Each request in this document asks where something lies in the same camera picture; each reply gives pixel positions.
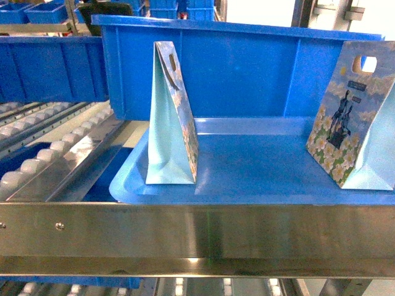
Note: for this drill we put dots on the blue bin at left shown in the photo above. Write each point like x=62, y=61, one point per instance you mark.
x=53, y=69

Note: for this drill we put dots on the white roller conveyor track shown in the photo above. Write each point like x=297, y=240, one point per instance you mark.
x=11, y=181

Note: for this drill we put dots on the large blue plastic bin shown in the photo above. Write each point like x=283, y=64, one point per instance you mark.
x=229, y=69

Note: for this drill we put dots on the flower gift bag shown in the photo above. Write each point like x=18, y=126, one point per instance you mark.
x=352, y=137
x=173, y=147

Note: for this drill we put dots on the blue plastic tray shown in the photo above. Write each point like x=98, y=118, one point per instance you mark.
x=243, y=161

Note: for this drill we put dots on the stainless steel shelf rail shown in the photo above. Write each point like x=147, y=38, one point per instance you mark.
x=263, y=241

